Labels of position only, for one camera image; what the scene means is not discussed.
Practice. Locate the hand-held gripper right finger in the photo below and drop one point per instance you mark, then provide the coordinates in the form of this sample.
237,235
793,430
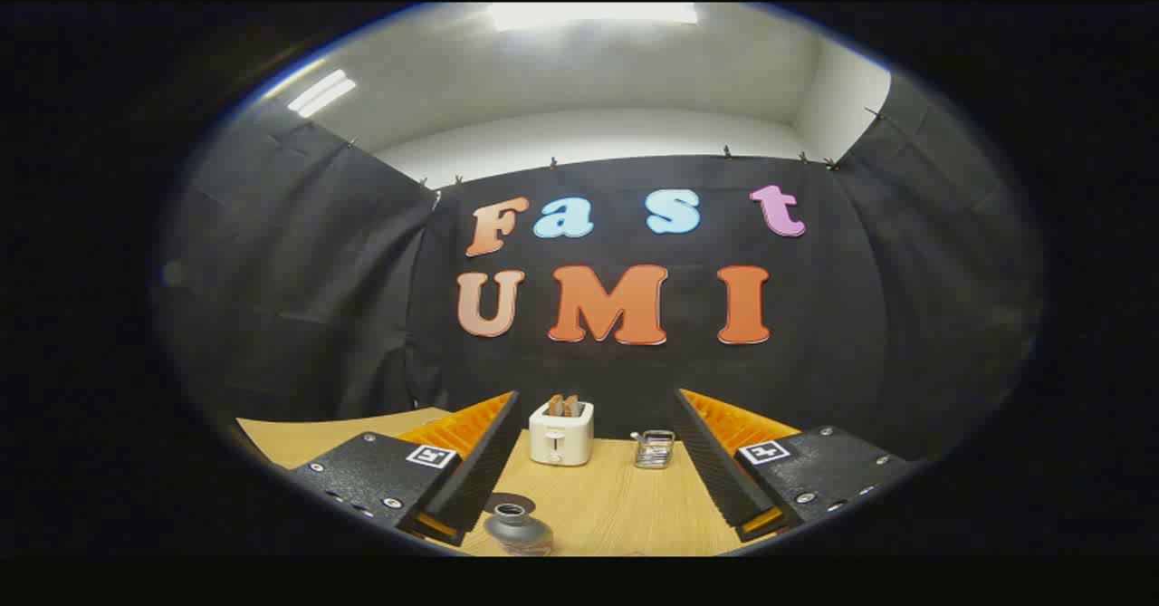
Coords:
720,475

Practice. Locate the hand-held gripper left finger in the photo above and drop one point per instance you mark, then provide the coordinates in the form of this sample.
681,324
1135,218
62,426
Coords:
480,470

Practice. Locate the silver juice bottle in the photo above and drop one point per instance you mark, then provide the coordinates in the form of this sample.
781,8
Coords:
518,533

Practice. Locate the white toaster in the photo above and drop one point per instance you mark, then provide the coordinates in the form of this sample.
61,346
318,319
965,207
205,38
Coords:
560,438

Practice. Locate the brown toast slice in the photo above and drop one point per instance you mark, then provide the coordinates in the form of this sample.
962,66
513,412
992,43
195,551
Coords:
555,405
571,405

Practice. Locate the wooden table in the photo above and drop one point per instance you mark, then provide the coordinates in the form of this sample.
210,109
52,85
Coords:
616,506

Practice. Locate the narrow ceiling light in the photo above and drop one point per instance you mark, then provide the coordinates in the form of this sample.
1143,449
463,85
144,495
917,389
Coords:
321,93

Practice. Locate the wide ceiling light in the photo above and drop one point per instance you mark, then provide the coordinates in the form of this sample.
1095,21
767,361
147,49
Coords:
589,15

